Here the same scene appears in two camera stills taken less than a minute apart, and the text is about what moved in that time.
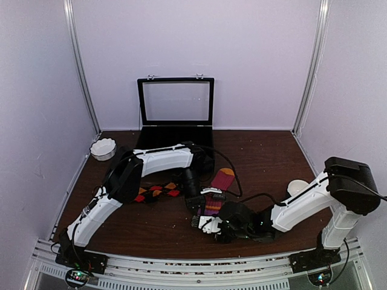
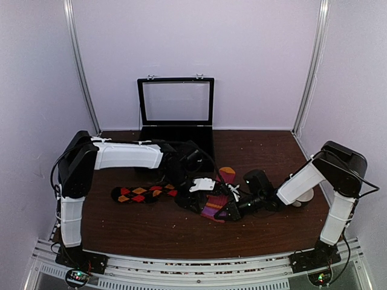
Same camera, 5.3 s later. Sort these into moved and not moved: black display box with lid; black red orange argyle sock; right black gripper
Moved: right black gripper
Not moved: black red orange argyle sock; black display box with lid
